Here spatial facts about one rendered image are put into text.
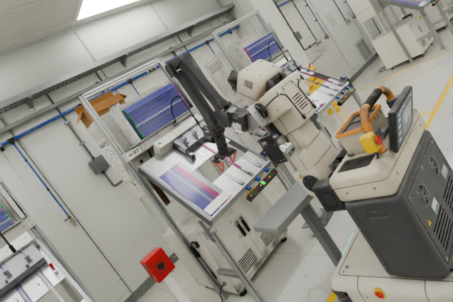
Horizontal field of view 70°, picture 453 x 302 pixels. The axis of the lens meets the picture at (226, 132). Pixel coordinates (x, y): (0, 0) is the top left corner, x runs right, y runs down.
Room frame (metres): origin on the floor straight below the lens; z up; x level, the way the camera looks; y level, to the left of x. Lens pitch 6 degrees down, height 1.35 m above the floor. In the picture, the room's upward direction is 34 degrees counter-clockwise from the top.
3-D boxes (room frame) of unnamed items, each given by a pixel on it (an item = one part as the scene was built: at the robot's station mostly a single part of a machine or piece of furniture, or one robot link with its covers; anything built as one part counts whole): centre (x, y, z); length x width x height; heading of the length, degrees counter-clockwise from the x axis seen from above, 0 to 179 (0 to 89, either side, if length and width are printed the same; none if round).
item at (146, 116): (2.65, 0.38, 1.52); 0.51 x 0.13 x 0.27; 126
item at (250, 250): (2.72, 0.50, 0.31); 0.70 x 0.65 x 0.62; 126
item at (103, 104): (2.83, 0.64, 1.82); 0.68 x 0.30 x 0.20; 126
